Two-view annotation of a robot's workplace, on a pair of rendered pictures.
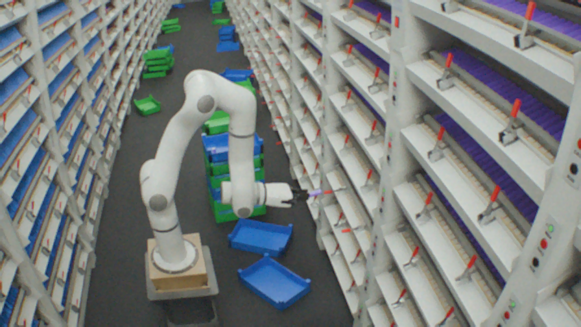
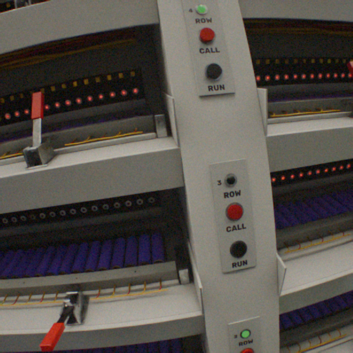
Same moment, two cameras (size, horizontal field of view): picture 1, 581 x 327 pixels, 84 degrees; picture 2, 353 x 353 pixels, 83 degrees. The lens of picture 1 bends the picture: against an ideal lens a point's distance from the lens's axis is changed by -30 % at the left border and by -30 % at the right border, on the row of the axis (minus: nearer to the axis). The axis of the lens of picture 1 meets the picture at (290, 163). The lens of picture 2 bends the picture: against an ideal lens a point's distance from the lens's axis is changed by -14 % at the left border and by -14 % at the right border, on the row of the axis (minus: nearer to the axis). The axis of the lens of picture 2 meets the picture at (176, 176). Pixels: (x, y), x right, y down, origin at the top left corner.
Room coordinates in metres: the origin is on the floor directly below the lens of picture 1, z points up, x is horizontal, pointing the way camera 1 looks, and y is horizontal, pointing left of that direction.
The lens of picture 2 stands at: (1.13, -0.05, 0.66)
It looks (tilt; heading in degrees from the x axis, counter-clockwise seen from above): 3 degrees down; 278
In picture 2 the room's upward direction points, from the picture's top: 9 degrees counter-clockwise
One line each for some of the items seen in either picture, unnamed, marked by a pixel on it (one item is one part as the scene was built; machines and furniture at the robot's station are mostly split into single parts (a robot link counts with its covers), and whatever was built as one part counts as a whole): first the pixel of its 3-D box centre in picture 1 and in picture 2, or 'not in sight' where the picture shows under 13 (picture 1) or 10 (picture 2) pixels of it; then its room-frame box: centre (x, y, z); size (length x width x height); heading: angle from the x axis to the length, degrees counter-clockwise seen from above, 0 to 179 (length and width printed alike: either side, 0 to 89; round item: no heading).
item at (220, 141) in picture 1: (231, 143); not in sight; (2.11, 0.32, 0.44); 0.30 x 0.20 x 0.08; 110
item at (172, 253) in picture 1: (169, 239); not in sight; (1.26, 0.48, 0.47); 0.19 x 0.19 x 0.18
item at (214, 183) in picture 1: (233, 168); not in sight; (2.11, 0.32, 0.28); 0.30 x 0.20 x 0.08; 110
